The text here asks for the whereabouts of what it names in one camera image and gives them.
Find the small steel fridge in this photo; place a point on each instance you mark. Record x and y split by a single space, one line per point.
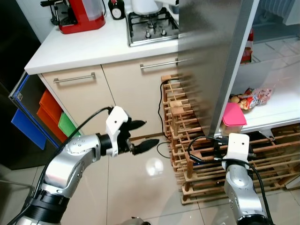
206 47

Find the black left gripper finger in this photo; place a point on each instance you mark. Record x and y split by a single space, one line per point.
134 125
145 146

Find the pink lidded food container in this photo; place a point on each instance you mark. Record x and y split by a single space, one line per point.
233 115

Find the wooden slatted rack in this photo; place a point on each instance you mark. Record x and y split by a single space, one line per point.
178 108

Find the dark green liqueur bottle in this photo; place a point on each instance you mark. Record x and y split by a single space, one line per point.
116 9

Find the red food pack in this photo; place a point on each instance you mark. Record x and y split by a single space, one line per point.
247 51

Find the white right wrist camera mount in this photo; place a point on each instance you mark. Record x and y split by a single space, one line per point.
236 147

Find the steel gas hob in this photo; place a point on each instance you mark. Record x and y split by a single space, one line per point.
154 35

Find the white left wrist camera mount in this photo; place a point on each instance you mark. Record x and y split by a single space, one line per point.
116 122

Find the blue plastic tray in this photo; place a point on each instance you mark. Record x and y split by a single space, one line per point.
28 129

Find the clear snack bag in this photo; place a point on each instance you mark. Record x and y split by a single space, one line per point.
255 98

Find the white lidded pot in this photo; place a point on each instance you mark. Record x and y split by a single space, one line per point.
145 5

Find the red coffee machine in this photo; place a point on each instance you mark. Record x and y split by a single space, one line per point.
79 21

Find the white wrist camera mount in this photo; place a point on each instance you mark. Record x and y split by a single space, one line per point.
236 147
116 122

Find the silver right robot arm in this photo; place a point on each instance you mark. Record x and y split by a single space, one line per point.
239 187

